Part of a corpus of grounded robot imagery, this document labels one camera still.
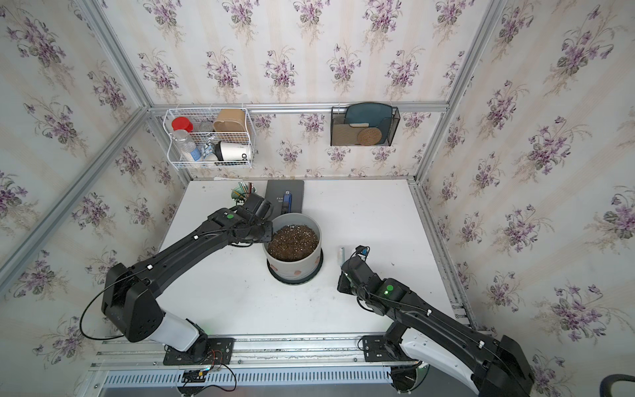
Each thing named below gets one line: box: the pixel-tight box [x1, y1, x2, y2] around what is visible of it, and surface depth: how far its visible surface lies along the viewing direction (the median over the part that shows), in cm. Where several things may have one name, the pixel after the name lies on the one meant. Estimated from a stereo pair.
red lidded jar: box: [171, 116, 195, 134], surface depth 93 cm
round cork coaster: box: [357, 127, 382, 147], surface depth 100 cm
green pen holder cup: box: [230, 181, 258, 204], surface depth 100 cm
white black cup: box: [213, 140, 252, 162], surface depth 95 cm
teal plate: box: [344, 101, 393, 144], surface depth 94 cm
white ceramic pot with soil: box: [262, 212, 322, 281], surface depth 87 cm
